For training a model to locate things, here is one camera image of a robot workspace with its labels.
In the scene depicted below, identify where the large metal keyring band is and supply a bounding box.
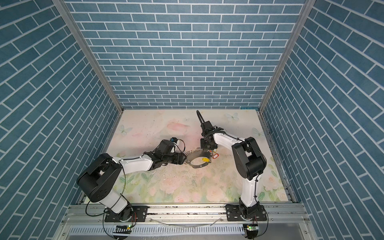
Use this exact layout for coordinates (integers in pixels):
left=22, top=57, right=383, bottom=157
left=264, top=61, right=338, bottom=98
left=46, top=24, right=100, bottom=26
left=186, top=148, right=213, bottom=169

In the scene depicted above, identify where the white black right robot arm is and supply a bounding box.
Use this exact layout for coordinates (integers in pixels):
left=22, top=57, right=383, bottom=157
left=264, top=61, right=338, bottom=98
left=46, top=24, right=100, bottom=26
left=197, top=111, right=267, bottom=215

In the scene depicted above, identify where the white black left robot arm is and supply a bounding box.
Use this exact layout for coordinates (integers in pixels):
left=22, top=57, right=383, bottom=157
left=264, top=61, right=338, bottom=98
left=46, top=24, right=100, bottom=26
left=77, top=138, right=187, bottom=215

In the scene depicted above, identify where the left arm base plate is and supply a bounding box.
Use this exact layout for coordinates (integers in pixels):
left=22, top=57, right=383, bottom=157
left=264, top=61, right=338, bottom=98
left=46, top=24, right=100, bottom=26
left=104, top=206, right=149, bottom=224

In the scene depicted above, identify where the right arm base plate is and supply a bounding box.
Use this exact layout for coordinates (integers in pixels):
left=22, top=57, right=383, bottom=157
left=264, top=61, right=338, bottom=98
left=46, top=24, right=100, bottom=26
left=225, top=203, right=268, bottom=222

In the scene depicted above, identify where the aluminium front rail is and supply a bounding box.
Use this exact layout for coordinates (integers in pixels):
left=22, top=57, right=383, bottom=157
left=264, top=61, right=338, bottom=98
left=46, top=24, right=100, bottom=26
left=61, top=202, right=311, bottom=226

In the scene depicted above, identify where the perforated cable duct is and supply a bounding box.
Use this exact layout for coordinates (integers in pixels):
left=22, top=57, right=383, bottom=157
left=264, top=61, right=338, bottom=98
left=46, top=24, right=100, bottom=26
left=68, top=224, right=245, bottom=237

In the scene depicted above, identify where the aluminium right corner post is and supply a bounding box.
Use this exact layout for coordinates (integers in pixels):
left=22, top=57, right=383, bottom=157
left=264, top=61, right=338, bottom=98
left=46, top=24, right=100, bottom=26
left=259, top=0, right=316, bottom=113

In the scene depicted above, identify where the aluminium corner post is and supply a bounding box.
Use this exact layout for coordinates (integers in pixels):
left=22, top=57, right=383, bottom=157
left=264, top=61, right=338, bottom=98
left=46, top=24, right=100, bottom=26
left=259, top=0, right=316, bottom=113
left=52, top=0, right=124, bottom=114

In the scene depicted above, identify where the aluminium left corner post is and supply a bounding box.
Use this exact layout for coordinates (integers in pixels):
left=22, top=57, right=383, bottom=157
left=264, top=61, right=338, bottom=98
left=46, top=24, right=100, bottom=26
left=52, top=0, right=124, bottom=114

